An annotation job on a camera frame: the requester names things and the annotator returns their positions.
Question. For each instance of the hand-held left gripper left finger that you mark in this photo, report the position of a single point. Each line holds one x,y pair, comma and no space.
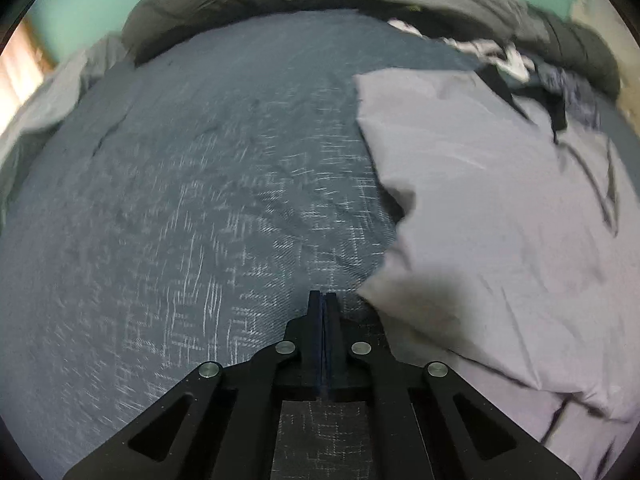
316,340

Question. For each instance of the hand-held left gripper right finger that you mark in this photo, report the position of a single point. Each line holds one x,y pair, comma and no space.
332,340

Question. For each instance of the light grey zip jacket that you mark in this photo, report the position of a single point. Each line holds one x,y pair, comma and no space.
475,185

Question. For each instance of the bed with blue bedspread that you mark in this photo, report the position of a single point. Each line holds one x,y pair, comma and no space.
200,210

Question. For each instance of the white crumpled garment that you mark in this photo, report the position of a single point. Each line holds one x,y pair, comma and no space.
515,62

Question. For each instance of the blue grey crumpled garment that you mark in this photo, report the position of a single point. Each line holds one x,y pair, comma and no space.
575,95

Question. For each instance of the light grey blanket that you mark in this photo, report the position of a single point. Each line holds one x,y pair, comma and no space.
45,105

